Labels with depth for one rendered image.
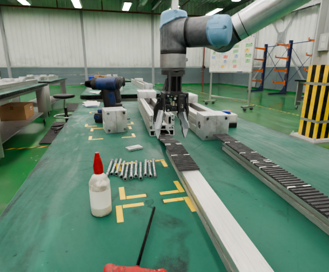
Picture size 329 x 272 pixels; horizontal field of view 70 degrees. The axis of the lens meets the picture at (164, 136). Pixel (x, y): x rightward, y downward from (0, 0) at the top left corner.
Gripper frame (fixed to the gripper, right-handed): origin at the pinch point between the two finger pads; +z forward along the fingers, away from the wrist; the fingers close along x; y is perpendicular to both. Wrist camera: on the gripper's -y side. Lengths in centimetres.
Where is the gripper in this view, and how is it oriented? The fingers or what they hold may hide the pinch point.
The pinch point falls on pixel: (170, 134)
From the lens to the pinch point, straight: 76.2
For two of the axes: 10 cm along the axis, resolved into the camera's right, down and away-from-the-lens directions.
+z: 0.0, 9.6, 2.7
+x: 9.9, -0.4, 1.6
